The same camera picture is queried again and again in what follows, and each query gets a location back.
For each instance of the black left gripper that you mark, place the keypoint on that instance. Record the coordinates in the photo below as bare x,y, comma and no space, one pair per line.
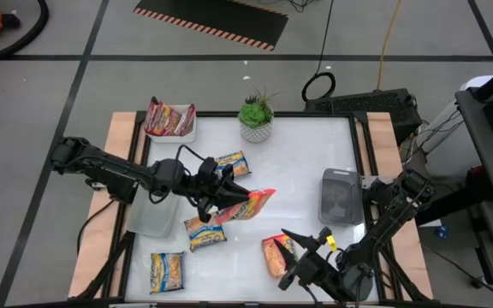
199,186

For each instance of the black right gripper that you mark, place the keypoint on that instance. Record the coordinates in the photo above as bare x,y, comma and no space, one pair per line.
315,271

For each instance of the orange chicken ramen pack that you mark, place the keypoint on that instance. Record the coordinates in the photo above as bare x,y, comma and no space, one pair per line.
255,204
270,263

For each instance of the blue soy sauce ramen pack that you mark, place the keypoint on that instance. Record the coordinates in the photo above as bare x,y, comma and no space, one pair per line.
167,273
240,164
203,237

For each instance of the grey translucent plastic bin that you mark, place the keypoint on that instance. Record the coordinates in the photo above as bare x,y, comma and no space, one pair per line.
340,197

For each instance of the clear plastic bin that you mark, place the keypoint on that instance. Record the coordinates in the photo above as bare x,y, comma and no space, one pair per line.
152,218

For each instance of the red roast beef ramen pack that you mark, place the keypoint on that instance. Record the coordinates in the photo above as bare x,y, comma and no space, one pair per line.
168,120
151,117
186,121

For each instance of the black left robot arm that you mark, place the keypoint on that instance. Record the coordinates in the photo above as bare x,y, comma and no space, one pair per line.
114,173

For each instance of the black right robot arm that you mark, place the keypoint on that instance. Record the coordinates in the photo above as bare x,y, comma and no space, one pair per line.
390,222

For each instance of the succulent plant in patterned pot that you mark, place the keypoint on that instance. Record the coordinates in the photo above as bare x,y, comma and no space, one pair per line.
256,132

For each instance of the white plastic bin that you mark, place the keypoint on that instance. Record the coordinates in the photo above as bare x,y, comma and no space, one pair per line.
174,139

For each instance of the white paper sheet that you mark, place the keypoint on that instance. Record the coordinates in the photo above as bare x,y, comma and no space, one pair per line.
435,223

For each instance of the small blue floor object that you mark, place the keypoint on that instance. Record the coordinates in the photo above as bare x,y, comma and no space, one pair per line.
441,232

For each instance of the light wooden side board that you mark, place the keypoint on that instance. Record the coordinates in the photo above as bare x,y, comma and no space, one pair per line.
87,269
378,124

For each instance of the black desk leg beam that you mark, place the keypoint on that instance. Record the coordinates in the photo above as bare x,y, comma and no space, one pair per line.
452,205

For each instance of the black computer case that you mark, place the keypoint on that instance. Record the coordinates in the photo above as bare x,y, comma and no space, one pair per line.
370,104

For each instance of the black hazard-striped floor mat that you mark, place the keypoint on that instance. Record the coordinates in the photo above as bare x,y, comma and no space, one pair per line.
212,17

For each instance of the white computer tower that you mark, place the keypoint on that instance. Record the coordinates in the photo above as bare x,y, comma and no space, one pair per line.
443,128

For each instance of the black metal table frame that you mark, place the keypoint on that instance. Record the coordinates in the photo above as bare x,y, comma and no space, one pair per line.
298,114

